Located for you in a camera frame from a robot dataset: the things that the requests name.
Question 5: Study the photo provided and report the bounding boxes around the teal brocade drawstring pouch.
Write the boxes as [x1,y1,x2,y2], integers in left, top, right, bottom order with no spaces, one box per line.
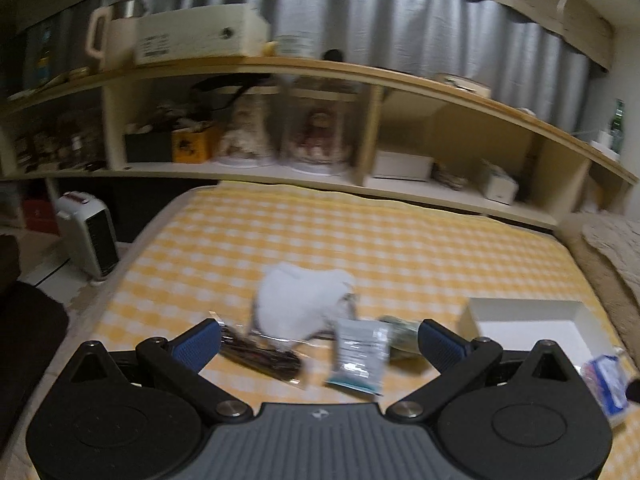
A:
[377,315,423,363]

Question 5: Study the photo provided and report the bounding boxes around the dark patterned clutter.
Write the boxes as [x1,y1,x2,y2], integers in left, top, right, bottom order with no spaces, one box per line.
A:
[432,160,468,191]

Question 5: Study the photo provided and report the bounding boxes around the blue white tissue packet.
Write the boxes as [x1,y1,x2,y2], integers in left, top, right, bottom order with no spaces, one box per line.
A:
[580,352,632,421]

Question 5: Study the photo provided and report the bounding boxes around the grey curtain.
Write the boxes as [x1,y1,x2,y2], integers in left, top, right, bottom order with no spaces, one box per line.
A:
[140,0,608,131]

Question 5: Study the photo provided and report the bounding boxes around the white rectangular box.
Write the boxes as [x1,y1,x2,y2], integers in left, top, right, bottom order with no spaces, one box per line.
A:
[372,150,435,182]

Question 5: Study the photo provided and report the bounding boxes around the black box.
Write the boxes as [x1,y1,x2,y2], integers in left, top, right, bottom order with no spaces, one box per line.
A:
[124,130,173,163]

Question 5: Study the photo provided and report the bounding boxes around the green glass bottle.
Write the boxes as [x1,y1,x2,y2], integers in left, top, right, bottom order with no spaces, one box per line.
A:
[607,100,627,153]

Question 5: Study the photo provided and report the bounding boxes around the large white cardboard box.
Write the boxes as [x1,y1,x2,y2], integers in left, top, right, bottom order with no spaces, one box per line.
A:
[134,3,271,66]

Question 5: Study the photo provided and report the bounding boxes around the beige fluffy blanket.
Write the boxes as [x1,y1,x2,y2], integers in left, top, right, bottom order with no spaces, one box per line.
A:
[559,210,640,357]

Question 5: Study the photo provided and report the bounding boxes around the yellow checkered blanket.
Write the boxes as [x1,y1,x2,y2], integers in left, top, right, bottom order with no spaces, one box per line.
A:
[40,182,640,480]

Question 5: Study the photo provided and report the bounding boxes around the clear packet with dark item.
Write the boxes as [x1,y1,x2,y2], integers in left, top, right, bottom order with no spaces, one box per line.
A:
[216,321,307,391]

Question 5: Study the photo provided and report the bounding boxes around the white face mask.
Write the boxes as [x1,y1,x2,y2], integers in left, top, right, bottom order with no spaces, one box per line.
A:
[247,261,357,347]

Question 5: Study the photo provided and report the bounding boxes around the red dressed doll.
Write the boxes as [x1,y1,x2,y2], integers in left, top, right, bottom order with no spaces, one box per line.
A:
[281,107,351,173]

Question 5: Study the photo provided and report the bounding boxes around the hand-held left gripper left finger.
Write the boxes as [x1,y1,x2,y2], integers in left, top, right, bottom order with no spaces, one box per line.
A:
[65,318,252,423]

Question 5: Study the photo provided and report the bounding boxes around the cream dressed doll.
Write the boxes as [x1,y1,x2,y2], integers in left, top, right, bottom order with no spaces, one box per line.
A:
[217,95,276,167]

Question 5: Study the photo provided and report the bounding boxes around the white space heater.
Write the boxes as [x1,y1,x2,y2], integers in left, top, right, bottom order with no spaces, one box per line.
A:
[54,191,120,281]

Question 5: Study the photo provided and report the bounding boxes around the small white box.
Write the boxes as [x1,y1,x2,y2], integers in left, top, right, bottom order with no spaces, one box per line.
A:
[477,160,520,206]

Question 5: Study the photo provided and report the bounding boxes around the striped ceramic cup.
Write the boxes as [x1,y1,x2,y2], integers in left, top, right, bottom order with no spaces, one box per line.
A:
[272,34,321,59]

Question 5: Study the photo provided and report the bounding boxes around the row of small jars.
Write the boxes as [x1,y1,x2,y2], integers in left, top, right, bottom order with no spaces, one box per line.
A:
[12,110,106,171]

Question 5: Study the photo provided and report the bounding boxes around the wooden shelf unit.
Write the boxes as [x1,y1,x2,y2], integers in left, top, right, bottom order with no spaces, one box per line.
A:
[0,55,640,232]

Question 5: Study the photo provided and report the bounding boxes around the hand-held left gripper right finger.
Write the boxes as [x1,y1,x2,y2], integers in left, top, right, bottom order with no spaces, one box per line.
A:
[387,318,582,423]

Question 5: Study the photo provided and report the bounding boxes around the small white teal packet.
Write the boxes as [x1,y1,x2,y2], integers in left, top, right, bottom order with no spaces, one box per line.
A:
[325,317,391,398]

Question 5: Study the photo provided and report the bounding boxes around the yellow box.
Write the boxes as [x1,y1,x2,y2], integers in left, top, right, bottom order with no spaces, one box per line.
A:
[171,127,221,165]

